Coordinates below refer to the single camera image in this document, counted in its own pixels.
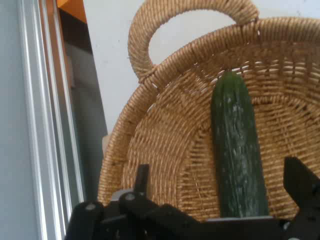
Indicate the dark green cucumber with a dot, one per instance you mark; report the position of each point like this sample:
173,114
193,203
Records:
236,150

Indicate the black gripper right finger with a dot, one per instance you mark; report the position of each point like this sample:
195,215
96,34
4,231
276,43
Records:
301,185

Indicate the silver aluminium frame rail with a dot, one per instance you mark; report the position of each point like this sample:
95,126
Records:
47,125

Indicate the orange board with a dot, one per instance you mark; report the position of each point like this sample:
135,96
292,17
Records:
72,8

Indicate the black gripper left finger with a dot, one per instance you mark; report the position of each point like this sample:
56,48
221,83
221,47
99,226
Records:
140,210

